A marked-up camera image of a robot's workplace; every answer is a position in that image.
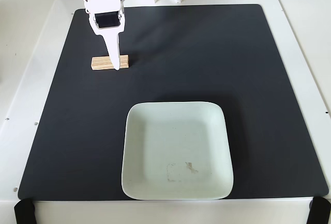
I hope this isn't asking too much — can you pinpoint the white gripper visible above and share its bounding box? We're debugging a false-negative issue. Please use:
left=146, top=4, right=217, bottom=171
left=79, top=0, right=126, bottom=71

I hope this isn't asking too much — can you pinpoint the light wooden block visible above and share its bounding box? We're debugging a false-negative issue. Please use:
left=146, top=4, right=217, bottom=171
left=91, top=54, right=130, bottom=71

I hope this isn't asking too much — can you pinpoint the white square plate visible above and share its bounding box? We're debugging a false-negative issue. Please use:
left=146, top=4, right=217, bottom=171
left=121, top=101, right=234, bottom=201

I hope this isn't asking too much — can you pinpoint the black rubber work mat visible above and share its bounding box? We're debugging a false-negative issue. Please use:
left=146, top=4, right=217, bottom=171
left=17, top=4, right=329, bottom=201

